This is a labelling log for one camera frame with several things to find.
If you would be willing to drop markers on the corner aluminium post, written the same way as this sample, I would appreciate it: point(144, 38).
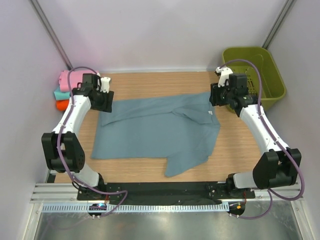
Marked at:
point(51, 32)
point(283, 14)

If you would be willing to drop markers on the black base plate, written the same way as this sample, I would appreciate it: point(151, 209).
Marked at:
point(165, 193)

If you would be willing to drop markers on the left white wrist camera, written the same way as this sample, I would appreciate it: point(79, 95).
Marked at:
point(105, 84)

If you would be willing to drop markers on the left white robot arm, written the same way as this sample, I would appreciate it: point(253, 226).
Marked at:
point(62, 150)

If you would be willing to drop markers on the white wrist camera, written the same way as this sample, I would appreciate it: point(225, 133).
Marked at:
point(105, 84)
point(223, 74)

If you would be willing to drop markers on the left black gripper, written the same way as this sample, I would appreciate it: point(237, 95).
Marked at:
point(106, 107)

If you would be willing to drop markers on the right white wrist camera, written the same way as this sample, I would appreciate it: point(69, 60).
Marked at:
point(223, 74)

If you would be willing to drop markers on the orange folded t-shirt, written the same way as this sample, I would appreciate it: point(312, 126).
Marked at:
point(62, 105)

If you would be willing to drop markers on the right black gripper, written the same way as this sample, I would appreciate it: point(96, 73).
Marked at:
point(214, 90)

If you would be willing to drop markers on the turquoise folded t-shirt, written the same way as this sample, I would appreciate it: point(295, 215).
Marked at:
point(59, 95)

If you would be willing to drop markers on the green plastic basket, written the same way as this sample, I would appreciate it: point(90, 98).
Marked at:
point(273, 87)

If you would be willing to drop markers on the white slotted cable duct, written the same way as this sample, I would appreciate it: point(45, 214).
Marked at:
point(101, 208)

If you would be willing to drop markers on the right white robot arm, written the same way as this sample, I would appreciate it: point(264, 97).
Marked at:
point(278, 164)

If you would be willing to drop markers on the grey-blue t-shirt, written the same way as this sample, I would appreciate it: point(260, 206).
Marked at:
point(183, 129)

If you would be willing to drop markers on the left corner aluminium post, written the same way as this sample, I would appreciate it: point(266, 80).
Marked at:
point(51, 32)

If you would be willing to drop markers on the pink folded t-shirt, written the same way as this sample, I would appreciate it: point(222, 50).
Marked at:
point(75, 79)

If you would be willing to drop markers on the right corner aluminium post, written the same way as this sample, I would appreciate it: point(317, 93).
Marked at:
point(283, 14)

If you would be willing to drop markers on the left aluminium rail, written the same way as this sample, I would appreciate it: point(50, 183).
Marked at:
point(50, 177)

